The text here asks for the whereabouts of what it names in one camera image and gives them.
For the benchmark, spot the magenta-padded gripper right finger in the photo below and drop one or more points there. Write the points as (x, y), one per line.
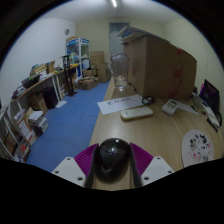
(154, 168)

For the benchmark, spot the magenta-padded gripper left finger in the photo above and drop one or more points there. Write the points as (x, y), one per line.
(71, 170)

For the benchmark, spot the black computer mouse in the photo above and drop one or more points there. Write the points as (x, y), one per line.
(112, 160)

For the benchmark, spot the round white printed mouse pad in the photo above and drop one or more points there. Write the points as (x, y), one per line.
(197, 148)

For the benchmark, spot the white remote control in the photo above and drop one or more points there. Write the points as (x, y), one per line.
(136, 113)

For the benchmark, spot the stack of books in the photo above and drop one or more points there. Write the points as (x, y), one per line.
(38, 121)

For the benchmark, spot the white calculator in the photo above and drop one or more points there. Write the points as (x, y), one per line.
(170, 107)

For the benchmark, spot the low bookshelf with books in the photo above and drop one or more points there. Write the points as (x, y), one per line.
(13, 140)

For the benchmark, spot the small paper sheet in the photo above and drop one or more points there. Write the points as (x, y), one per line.
(187, 107)

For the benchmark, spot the white paper sheet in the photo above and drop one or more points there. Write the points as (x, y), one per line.
(116, 104)

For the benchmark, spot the black bin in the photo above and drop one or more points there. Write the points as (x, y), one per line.
(50, 97)

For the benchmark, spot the open cardboard box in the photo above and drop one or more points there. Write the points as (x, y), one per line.
(88, 83)

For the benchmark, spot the white-legged wooden desk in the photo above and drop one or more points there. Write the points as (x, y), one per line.
(40, 83)

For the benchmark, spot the black laptop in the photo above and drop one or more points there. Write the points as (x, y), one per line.
(210, 95)

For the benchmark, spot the black floor stand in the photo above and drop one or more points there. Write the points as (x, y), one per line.
(69, 76)

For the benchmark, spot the large brown cardboard box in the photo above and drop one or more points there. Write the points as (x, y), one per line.
(160, 63)

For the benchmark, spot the stacked brown cardboard boxes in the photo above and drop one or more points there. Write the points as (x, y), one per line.
(100, 65)

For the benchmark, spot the blue and white shelf unit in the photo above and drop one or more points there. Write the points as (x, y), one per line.
(78, 55)

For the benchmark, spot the grey door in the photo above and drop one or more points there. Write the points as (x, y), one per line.
(116, 38)

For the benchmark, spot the ceiling tube light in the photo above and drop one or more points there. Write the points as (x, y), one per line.
(114, 3)

